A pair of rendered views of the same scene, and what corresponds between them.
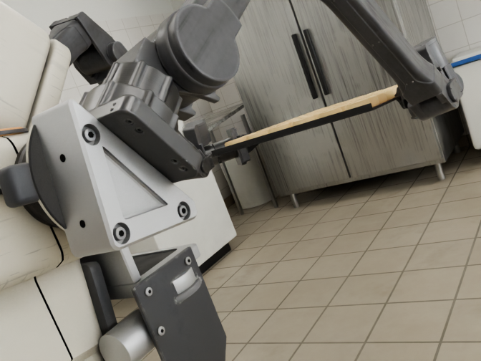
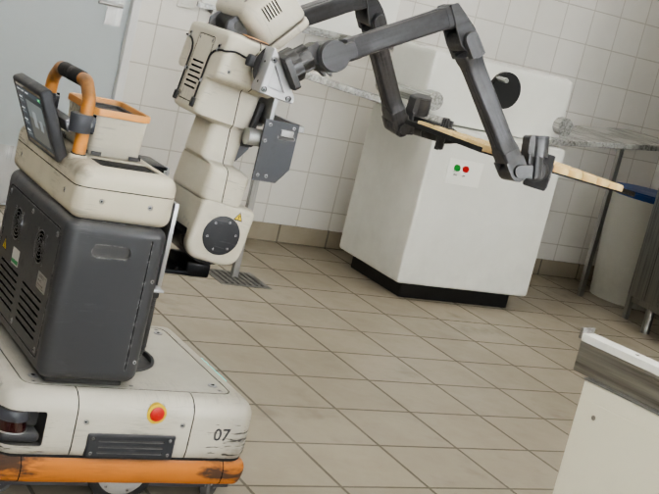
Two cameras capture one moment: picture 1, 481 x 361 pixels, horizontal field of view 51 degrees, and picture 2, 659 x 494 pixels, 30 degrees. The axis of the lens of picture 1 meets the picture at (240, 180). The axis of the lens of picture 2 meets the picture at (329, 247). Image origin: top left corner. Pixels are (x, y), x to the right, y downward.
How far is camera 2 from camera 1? 2.62 m
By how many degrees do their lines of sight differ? 23
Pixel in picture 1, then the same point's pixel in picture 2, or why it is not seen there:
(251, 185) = (623, 268)
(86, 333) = (242, 123)
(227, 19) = (351, 52)
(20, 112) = (273, 37)
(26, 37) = (293, 14)
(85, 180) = (265, 70)
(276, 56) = not seen: outside the picture
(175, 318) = (273, 142)
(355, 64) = not seen: outside the picture
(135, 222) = (270, 89)
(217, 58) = (334, 62)
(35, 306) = (234, 100)
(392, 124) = not seen: outside the picture
